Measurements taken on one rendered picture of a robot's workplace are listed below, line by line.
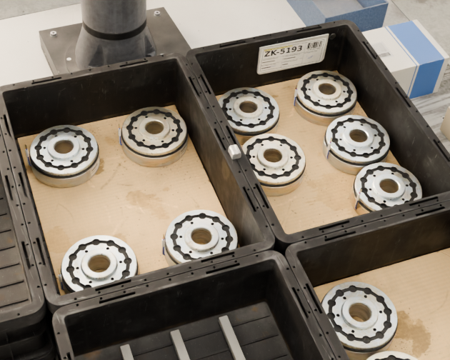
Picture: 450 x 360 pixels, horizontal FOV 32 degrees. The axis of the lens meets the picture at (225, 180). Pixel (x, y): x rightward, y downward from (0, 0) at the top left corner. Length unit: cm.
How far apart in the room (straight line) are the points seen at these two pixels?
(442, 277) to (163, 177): 44
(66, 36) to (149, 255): 61
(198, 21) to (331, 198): 62
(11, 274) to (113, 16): 51
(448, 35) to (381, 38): 139
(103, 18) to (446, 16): 184
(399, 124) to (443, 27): 174
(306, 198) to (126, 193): 27
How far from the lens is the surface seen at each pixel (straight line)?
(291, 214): 119
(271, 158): 124
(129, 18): 142
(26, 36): 168
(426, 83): 160
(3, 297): 112
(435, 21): 301
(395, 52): 156
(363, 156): 125
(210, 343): 106
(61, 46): 158
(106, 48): 145
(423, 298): 115
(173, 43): 158
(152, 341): 106
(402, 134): 127
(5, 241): 117
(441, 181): 120
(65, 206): 119
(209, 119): 117
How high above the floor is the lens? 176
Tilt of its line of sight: 50 degrees down
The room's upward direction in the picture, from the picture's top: 5 degrees clockwise
